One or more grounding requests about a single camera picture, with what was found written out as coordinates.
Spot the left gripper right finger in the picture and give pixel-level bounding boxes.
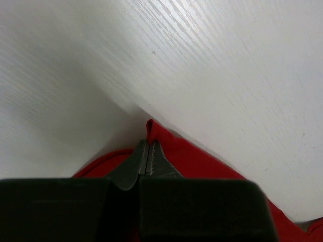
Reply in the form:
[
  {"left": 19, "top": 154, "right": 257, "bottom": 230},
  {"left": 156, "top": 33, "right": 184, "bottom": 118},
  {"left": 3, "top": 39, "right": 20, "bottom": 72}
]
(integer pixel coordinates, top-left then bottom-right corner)
[{"left": 138, "top": 141, "right": 279, "bottom": 241}]

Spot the red t shirt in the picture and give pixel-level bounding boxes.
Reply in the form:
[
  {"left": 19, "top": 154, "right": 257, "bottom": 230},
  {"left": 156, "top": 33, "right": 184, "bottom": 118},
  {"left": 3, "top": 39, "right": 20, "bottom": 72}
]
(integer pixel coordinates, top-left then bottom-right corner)
[{"left": 74, "top": 119, "right": 322, "bottom": 241}]

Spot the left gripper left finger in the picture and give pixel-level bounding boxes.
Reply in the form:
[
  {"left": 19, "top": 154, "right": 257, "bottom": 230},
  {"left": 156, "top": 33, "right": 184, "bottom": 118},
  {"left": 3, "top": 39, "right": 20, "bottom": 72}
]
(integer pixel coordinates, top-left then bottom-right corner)
[{"left": 1, "top": 140, "right": 149, "bottom": 241}]

